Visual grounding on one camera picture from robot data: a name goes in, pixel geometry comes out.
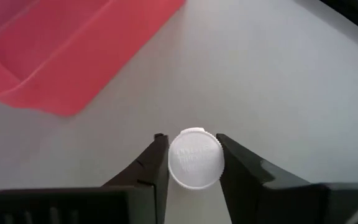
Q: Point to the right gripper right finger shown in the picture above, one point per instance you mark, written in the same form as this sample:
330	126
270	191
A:
259	193

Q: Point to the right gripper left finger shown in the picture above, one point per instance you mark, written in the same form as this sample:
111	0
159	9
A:
148	186

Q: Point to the large orange bottle white cap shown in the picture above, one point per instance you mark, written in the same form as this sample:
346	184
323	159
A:
196	158

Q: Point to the red plastic bin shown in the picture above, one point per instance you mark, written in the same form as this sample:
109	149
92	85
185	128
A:
57	62

